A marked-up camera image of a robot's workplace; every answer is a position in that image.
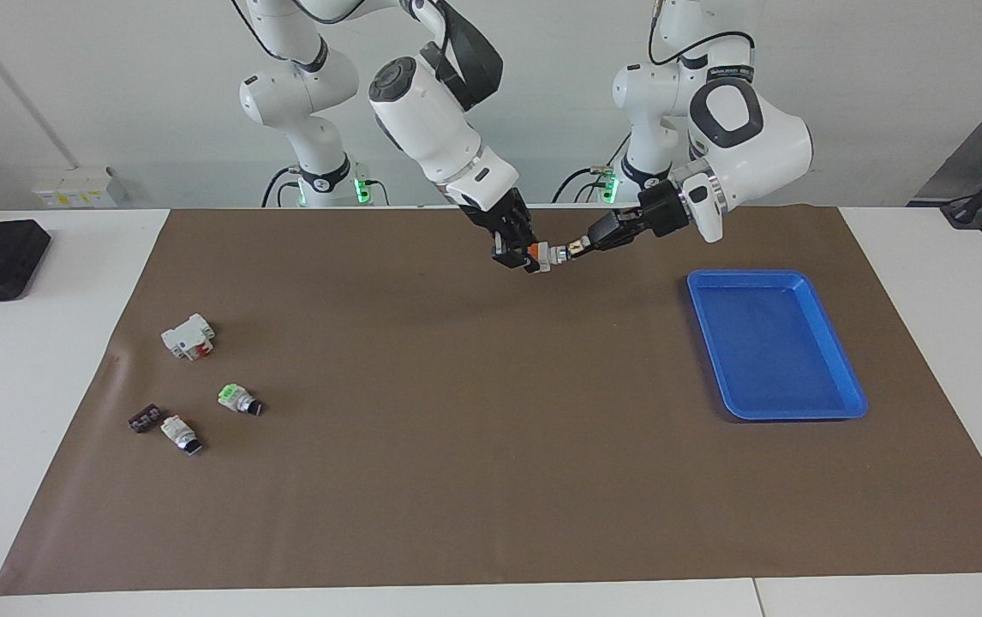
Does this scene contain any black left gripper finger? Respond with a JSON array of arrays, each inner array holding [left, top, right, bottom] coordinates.
[[577, 232, 638, 256], [568, 210, 640, 250]]

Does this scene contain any orange-backed push-button switch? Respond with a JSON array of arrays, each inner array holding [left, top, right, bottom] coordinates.
[[530, 239, 574, 274]]

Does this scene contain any blue plastic tray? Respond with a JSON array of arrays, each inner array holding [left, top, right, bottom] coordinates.
[[686, 268, 871, 422]]

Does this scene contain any brown paper mat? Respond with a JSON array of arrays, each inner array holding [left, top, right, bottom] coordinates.
[[0, 206, 982, 596]]

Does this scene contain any white circuit breaker red lever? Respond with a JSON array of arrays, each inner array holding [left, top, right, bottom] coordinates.
[[160, 313, 217, 362]]

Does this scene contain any white power strip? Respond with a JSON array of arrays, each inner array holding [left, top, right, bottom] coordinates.
[[32, 166, 129, 210]]

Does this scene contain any black left base cable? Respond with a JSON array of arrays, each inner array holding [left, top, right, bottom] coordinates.
[[552, 127, 634, 205]]

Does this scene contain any black base cable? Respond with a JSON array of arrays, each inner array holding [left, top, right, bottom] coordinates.
[[552, 127, 634, 205], [260, 165, 296, 209]]

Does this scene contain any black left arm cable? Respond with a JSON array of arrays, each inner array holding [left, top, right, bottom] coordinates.
[[648, 0, 755, 67]]

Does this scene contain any black right base cable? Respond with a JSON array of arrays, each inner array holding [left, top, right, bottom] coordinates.
[[260, 165, 296, 209]]

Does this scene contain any green-backed push-button switch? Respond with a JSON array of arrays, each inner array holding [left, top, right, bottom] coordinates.
[[218, 382, 266, 418]]

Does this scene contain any small white push-button switch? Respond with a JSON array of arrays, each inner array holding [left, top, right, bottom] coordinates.
[[159, 415, 205, 457]]

